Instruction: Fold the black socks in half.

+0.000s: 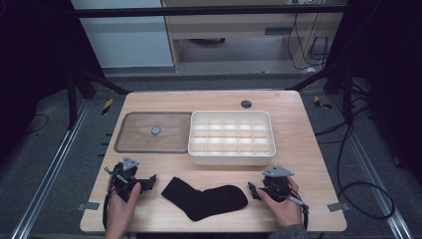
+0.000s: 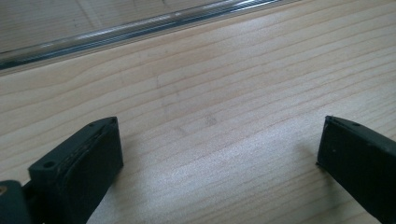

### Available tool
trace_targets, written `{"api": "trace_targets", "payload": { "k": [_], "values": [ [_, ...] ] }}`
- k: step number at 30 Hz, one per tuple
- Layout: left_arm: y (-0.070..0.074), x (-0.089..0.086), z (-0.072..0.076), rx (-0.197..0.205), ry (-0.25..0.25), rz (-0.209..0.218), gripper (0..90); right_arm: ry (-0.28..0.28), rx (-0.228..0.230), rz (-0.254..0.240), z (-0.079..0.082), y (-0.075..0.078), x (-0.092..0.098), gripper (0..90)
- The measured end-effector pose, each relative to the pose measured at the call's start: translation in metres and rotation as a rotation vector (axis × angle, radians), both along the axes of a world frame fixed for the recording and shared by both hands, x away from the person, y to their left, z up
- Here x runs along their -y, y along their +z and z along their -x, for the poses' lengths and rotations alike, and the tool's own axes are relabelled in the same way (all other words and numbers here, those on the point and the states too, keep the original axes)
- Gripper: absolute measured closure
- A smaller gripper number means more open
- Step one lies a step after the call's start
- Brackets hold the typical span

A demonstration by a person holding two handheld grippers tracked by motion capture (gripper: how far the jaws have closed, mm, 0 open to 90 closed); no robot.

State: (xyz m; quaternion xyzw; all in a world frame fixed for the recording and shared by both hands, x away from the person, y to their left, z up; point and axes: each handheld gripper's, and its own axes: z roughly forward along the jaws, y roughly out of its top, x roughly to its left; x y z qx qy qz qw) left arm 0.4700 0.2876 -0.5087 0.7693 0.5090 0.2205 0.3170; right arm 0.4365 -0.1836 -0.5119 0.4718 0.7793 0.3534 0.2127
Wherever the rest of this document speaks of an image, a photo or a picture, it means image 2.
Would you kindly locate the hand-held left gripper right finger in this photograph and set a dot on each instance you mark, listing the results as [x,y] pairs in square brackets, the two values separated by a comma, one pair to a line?
[358,165]

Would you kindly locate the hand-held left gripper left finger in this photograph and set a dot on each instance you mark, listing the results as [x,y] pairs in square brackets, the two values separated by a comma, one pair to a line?
[74,174]

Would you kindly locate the brown wooden lid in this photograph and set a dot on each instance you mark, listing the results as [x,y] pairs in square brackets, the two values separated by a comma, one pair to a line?
[130,31]

